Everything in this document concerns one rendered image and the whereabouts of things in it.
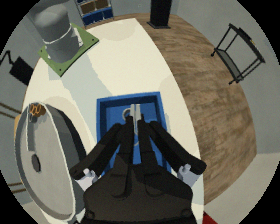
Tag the blue plastic crate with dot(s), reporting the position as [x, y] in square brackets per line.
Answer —
[109, 111]

